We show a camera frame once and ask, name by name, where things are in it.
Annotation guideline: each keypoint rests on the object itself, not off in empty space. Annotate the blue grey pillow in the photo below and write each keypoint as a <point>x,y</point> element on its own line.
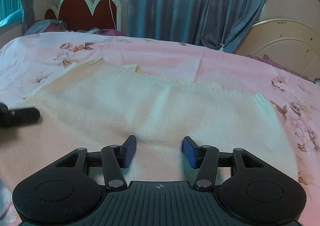
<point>47,25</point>

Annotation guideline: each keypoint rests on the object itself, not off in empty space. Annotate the red heart-shaped headboard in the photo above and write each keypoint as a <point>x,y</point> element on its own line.
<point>87,14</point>

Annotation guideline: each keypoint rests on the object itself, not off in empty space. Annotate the cream round headboard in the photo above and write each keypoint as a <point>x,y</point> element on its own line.
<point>287,42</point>

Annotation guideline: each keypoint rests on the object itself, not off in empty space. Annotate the pink floral bed sheet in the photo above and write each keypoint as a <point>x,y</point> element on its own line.
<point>30,61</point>

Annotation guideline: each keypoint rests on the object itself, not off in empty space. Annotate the cream knitted sweater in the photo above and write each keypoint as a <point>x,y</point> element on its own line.
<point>96,104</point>

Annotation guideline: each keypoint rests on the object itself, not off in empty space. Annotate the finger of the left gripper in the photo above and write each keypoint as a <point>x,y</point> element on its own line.
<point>23,116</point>

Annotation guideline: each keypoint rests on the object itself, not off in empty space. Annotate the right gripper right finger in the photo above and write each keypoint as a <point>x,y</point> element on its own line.
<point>204,159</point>

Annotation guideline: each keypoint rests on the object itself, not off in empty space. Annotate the blue grey curtain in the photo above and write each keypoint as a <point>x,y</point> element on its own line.
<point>208,23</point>

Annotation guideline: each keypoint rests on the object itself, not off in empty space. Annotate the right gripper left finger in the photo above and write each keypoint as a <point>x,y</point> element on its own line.
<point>114,159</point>

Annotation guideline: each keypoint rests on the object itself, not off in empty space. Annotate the magenta pillow right bed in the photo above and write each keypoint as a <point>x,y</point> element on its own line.
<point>266,59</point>

